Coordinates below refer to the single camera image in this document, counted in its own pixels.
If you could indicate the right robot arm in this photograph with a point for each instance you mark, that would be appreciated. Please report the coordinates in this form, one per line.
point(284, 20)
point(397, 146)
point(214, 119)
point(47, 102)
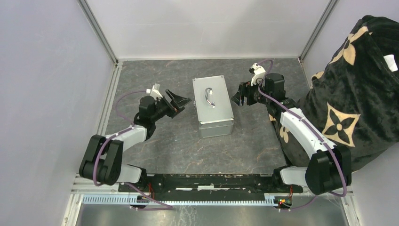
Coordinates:
point(329, 167)

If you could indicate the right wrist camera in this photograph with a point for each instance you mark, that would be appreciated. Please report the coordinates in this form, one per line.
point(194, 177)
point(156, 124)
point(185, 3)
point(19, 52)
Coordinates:
point(258, 72)

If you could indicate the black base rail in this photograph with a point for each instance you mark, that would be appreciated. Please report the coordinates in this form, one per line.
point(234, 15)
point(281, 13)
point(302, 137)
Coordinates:
point(214, 187)

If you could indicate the grey metal case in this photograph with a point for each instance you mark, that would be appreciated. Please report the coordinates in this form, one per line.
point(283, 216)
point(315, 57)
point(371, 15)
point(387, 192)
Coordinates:
point(213, 106)

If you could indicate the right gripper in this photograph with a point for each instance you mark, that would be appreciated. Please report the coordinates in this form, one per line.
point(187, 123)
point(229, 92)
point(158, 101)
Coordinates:
point(246, 90)

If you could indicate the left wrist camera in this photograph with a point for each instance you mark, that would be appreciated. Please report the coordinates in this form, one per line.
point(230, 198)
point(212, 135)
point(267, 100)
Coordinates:
point(154, 92)

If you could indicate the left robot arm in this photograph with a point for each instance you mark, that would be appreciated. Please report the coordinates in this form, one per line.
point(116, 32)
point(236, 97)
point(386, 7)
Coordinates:
point(102, 160)

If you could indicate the black floral blanket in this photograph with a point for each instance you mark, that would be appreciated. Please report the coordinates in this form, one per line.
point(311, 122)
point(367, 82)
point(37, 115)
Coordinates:
point(354, 100)

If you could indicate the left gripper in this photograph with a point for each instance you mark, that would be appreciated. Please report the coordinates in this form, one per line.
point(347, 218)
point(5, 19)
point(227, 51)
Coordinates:
point(179, 101)

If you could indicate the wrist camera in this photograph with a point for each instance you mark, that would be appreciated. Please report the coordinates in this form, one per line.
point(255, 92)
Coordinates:
point(154, 92)
point(258, 72)

